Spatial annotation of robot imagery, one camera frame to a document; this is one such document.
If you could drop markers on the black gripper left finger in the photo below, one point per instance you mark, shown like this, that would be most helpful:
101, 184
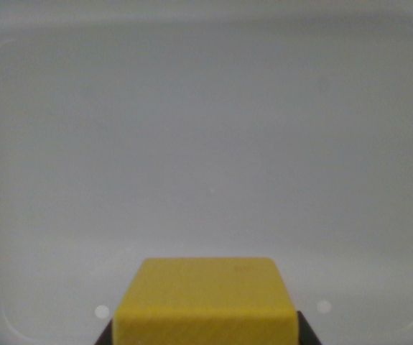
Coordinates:
105, 336

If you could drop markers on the yellow wooden cube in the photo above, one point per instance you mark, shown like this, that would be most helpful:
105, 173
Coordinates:
206, 302

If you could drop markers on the white plastic tray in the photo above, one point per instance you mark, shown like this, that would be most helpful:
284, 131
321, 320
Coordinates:
206, 125

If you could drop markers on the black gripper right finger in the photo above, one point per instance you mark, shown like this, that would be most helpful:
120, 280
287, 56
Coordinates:
307, 332

